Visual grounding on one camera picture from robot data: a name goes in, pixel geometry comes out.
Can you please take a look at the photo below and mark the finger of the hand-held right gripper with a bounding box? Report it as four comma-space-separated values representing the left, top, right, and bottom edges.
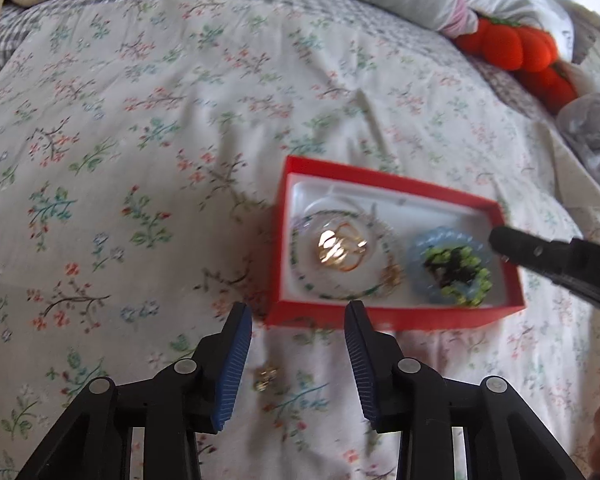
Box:
489, 225, 600, 317

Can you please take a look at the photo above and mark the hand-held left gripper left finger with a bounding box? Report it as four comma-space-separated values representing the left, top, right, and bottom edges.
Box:
17, 302, 253, 480

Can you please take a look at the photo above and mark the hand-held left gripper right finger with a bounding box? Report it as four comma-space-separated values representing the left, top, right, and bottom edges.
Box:
344, 301, 586, 480

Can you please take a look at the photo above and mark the small gold charm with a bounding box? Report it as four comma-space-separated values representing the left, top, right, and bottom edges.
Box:
255, 366, 281, 392

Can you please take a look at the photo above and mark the green flower bead bracelet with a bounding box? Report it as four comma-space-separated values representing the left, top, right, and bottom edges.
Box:
422, 244, 492, 307

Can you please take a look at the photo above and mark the red cardboard box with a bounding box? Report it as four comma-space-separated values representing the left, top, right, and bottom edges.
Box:
265, 155, 527, 332

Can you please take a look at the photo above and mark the dark blue bead ornament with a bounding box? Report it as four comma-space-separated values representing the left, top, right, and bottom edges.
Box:
437, 250, 468, 286

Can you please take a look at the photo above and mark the thin green bead bracelet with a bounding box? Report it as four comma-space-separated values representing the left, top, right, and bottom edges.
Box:
290, 210, 403, 301

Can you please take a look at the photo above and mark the light blue bead bracelet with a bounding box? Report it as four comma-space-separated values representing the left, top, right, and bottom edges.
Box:
406, 227, 496, 306

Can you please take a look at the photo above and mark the gold ring pair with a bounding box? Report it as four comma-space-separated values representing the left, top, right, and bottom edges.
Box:
297, 210, 381, 286

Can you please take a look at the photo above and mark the crumpled grey cloth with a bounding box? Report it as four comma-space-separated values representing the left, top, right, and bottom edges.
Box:
555, 92, 600, 196

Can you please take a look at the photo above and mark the orange pumpkin plush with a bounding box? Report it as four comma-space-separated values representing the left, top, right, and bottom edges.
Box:
455, 17, 578, 113

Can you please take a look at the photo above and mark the floral bed sheet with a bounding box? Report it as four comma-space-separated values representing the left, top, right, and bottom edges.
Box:
0, 0, 600, 480

